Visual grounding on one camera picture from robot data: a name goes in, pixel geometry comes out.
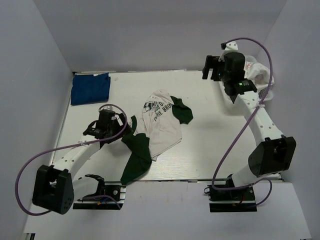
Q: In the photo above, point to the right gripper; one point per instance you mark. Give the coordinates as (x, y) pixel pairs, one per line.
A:
(210, 62)

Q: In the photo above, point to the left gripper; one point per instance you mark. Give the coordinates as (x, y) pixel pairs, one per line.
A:
(123, 119)

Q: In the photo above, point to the white green raglan t-shirt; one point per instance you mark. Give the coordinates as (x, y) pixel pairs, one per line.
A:
(156, 130)

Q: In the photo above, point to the white printed t-shirt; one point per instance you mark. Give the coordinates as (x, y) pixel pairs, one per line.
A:
(257, 73)

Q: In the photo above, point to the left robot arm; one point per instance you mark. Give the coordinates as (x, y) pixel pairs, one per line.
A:
(56, 186)

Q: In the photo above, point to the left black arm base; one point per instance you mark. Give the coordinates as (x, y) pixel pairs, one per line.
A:
(111, 198)

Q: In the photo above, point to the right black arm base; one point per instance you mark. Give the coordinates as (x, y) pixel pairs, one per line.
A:
(231, 201)

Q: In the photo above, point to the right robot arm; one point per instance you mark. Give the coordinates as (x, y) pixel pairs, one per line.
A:
(274, 151)

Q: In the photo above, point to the folded blue t-shirt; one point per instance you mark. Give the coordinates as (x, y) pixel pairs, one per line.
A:
(89, 89)

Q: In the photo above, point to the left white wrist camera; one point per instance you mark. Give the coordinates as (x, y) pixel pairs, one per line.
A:
(106, 108)

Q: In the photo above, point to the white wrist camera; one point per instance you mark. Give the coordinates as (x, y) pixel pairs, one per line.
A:
(106, 108)
(229, 46)

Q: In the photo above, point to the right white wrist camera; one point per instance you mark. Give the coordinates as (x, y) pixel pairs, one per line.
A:
(229, 46)

